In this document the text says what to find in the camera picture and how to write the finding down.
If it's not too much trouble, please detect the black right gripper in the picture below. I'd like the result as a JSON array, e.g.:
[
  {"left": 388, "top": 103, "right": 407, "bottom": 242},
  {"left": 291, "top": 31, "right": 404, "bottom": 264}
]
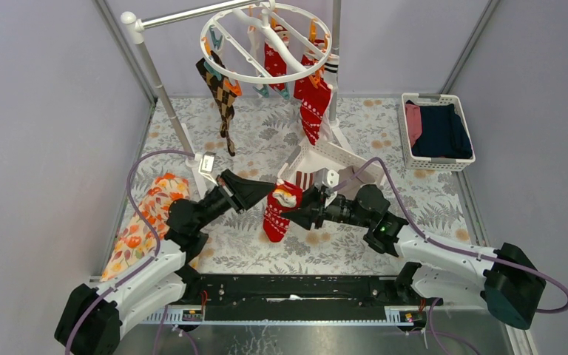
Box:
[{"left": 280, "top": 182, "right": 372, "bottom": 231}]

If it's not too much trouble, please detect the teal clothes clip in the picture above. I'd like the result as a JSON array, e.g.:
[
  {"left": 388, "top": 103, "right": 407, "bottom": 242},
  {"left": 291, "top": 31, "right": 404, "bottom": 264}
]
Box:
[
  {"left": 271, "top": 83, "right": 291, "bottom": 100},
  {"left": 252, "top": 84, "right": 270, "bottom": 98}
]

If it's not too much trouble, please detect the red dotted sock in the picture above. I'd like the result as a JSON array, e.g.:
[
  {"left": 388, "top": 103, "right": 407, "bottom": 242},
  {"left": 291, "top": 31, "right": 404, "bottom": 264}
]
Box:
[{"left": 300, "top": 79, "right": 332, "bottom": 146}]

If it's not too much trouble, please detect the orange clothes clip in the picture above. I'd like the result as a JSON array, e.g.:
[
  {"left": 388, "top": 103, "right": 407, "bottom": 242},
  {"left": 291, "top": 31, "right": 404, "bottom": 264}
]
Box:
[
  {"left": 308, "top": 67, "right": 325, "bottom": 89},
  {"left": 223, "top": 78, "right": 243, "bottom": 97}
]

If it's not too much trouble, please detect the white sock with black stripes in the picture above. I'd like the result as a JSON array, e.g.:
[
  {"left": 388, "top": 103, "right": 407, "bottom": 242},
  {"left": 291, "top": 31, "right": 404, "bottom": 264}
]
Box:
[{"left": 322, "top": 54, "right": 339, "bottom": 91}]

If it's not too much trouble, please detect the white round clip hanger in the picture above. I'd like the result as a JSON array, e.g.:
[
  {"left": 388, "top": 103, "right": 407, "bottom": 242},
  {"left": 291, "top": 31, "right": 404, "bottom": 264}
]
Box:
[{"left": 199, "top": 1, "right": 333, "bottom": 86}]

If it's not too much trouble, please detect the brown striped sock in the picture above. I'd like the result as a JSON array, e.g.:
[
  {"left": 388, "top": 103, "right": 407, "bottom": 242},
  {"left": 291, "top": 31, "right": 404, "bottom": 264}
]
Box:
[{"left": 294, "top": 171, "right": 315, "bottom": 191}]

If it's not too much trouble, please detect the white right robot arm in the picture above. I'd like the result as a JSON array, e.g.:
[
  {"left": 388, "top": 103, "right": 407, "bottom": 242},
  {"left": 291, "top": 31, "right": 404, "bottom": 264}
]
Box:
[{"left": 282, "top": 185, "right": 546, "bottom": 330}]

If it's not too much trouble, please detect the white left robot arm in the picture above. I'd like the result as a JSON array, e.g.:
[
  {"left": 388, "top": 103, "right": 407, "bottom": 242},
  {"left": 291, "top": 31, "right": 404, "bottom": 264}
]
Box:
[{"left": 54, "top": 169, "right": 276, "bottom": 354}]

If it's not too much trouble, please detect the floral patterned table mat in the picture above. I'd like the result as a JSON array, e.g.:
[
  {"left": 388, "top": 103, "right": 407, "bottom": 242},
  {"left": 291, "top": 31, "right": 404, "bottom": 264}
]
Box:
[{"left": 132, "top": 97, "right": 474, "bottom": 275}]

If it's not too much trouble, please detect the white sock basket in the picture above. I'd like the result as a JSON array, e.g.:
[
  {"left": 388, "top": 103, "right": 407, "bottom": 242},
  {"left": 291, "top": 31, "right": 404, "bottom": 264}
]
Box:
[{"left": 277, "top": 138, "right": 366, "bottom": 185}]

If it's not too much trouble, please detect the brown argyle sock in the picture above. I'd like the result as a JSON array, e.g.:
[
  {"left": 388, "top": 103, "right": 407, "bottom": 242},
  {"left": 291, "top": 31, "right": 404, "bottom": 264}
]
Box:
[{"left": 195, "top": 58, "right": 237, "bottom": 157}]

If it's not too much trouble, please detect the small red hanging sock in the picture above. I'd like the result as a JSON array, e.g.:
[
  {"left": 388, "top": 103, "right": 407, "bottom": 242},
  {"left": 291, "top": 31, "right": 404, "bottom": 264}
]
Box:
[{"left": 292, "top": 38, "right": 327, "bottom": 101}]

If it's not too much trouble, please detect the orange floral cloth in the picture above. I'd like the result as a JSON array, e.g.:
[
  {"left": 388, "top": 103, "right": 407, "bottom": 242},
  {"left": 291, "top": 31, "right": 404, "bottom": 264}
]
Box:
[{"left": 100, "top": 173, "right": 191, "bottom": 282}]

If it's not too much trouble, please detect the red white hanging sock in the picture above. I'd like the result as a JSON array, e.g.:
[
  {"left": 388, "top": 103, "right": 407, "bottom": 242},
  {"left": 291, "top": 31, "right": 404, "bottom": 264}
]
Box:
[{"left": 264, "top": 22, "right": 289, "bottom": 76}]

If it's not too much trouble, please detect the pink folded cloth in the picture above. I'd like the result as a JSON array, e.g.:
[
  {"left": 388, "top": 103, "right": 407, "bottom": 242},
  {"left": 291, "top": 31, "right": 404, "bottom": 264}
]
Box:
[{"left": 405, "top": 101, "right": 422, "bottom": 147}]

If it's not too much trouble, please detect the white basket with dark clothes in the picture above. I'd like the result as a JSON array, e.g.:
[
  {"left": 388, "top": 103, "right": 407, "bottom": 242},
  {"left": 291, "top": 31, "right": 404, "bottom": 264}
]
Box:
[{"left": 399, "top": 93, "right": 476, "bottom": 172}]

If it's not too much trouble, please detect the dark navy folded cloth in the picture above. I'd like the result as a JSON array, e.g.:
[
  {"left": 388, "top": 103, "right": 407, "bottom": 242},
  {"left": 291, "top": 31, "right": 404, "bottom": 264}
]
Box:
[{"left": 412, "top": 104, "right": 473, "bottom": 159}]

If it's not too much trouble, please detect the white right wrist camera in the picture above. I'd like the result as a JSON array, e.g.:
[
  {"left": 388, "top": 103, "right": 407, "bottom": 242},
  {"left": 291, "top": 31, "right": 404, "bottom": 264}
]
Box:
[{"left": 314, "top": 168, "right": 339, "bottom": 192}]

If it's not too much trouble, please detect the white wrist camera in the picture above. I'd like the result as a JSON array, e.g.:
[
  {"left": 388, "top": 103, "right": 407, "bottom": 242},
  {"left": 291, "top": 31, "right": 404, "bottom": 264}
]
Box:
[
  {"left": 314, "top": 168, "right": 339, "bottom": 192},
  {"left": 195, "top": 152, "right": 217, "bottom": 185}
]

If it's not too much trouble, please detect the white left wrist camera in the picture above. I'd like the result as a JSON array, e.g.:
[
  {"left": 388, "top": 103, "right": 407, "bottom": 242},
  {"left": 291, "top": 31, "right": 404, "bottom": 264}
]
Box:
[{"left": 195, "top": 152, "right": 217, "bottom": 185}]

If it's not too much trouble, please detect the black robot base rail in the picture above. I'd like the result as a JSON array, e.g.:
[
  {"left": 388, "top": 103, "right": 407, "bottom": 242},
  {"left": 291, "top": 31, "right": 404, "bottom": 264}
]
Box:
[{"left": 170, "top": 274, "right": 432, "bottom": 326}]

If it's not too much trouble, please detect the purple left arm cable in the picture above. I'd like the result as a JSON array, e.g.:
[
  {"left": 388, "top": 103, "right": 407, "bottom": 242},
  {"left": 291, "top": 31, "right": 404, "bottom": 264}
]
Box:
[{"left": 63, "top": 149, "right": 199, "bottom": 355}]

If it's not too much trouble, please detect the silver drying rack frame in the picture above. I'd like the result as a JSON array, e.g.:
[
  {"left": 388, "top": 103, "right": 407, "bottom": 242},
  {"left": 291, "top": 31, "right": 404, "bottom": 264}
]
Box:
[{"left": 121, "top": 1, "right": 352, "bottom": 197}]

